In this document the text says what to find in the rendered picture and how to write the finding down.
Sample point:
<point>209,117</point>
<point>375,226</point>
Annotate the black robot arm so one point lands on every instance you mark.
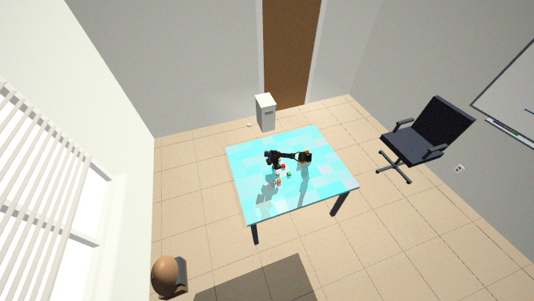
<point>274,154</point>

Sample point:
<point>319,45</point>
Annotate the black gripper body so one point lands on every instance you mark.
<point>277,165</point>

